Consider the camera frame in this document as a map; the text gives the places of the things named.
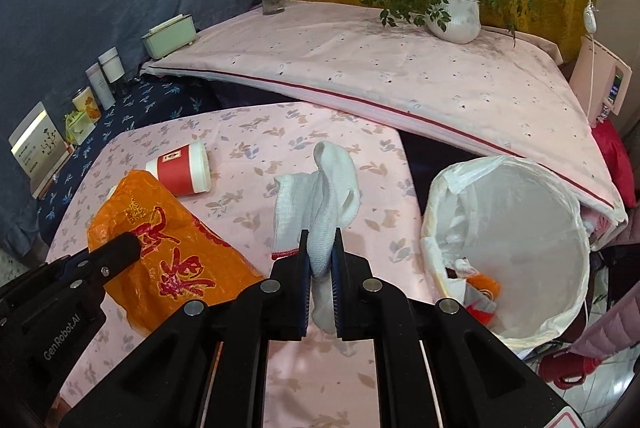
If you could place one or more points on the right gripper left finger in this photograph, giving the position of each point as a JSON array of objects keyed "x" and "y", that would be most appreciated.
[{"x": 206, "y": 365}]

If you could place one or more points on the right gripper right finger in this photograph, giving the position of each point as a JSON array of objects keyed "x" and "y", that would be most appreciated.
[{"x": 435, "y": 364}]

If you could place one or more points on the orange plastic bag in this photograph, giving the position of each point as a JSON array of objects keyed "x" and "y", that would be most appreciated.
[{"x": 181, "y": 258}]

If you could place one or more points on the white tissue cloth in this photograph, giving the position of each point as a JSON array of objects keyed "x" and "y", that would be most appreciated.
[{"x": 320, "y": 203}]

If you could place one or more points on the white lined trash bin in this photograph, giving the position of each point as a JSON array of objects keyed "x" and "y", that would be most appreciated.
[{"x": 515, "y": 222}]

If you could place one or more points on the pink floral tablecloth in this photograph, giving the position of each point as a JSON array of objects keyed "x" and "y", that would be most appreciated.
[{"x": 320, "y": 381}]

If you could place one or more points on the white standing card box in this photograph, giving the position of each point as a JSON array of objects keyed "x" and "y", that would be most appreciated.
[{"x": 39, "y": 148}]

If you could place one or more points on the pink quilted jacket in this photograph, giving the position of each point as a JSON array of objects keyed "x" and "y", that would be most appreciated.
[{"x": 618, "y": 328}]

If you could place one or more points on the green yellow small box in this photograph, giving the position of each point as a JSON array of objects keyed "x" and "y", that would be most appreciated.
[{"x": 78, "y": 127}]

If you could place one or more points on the upright-lying red paper cup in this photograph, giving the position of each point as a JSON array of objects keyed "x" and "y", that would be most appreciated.
[{"x": 184, "y": 171}]

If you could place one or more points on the yellow printed cup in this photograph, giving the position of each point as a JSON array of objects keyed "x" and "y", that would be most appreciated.
[{"x": 85, "y": 102}]

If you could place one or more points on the tall white tube bottle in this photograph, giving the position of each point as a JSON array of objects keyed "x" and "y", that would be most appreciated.
[{"x": 100, "y": 86}]

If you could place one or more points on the navy floral cloth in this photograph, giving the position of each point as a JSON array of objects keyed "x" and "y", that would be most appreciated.
[{"x": 147, "y": 101}]

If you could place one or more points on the white cylindrical jar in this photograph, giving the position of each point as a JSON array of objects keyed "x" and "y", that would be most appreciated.
[{"x": 111, "y": 65}]

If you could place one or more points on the pale pink dotted bedspread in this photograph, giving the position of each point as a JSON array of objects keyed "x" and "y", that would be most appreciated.
[{"x": 493, "y": 96}]

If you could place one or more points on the red cloth item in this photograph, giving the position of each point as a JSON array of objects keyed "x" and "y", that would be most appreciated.
[{"x": 617, "y": 160}]

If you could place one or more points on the mint green tissue box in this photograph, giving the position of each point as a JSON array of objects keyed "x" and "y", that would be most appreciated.
[{"x": 169, "y": 36}]

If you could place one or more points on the pink control box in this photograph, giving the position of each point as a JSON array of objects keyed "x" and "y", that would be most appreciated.
[{"x": 600, "y": 81}]

